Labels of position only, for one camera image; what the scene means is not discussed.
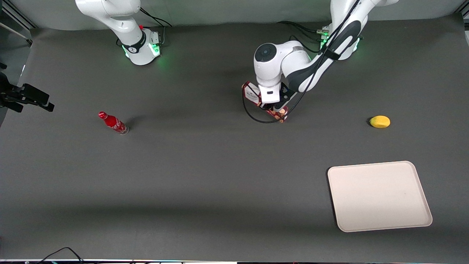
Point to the white plastic tray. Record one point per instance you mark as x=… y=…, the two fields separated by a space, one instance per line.
x=377 y=196

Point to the yellow lemon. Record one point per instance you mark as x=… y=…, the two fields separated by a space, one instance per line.
x=380 y=121

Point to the thin metal frame rod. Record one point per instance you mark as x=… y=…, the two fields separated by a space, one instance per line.
x=16 y=32

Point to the red cookie box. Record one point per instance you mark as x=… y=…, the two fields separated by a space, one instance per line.
x=252 y=94

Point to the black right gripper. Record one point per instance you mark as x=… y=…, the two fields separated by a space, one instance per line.
x=6 y=89

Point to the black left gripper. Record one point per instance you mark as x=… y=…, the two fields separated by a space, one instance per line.
x=275 y=106

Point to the dark metal frame rail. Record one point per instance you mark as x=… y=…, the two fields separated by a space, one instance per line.
x=18 y=14

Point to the red cola bottle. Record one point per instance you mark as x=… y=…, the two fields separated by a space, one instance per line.
x=113 y=122

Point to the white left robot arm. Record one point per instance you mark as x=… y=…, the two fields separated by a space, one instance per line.
x=293 y=60

